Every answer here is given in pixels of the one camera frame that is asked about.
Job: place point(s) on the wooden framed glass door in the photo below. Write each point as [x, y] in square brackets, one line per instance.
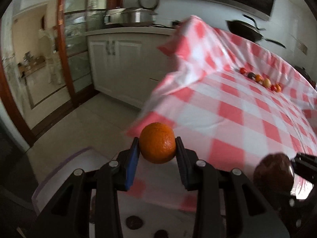
[32, 103]

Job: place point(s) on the steel cooking pot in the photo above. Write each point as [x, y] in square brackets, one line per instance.
[129, 17]

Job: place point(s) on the white kitchen cabinet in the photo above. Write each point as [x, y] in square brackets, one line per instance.
[126, 63]

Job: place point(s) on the orange tangerine back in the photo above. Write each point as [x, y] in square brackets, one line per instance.
[157, 143]

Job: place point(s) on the dark pot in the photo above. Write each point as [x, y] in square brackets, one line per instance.
[304, 73]

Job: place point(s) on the red white checkered tablecloth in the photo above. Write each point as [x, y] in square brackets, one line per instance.
[229, 120]

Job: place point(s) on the dark purple mangosteen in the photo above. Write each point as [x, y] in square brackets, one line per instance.
[251, 75]

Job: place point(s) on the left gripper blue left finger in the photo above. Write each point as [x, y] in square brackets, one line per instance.
[131, 163]

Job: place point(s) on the dark red passion fruit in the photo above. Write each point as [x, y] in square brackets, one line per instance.
[274, 175]

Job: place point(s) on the yellow striped melon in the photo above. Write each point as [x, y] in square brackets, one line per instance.
[266, 83]

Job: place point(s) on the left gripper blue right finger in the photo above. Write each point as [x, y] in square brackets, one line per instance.
[184, 164]

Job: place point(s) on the small dark mangosteen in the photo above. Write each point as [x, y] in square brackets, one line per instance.
[161, 234]

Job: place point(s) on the orange tangerine front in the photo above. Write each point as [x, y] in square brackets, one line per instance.
[258, 78]

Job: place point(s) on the small red tomato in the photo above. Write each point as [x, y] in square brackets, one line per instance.
[243, 70]
[273, 88]

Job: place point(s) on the white dining chair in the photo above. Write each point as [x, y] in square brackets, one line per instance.
[51, 55]

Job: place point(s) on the wall socket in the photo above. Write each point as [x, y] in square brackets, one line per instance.
[302, 47]

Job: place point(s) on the orange tangerine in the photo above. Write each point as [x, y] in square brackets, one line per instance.
[157, 143]
[278, 88]
[258, 78]

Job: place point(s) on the black frying pan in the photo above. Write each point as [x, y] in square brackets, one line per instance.
[248, 31]

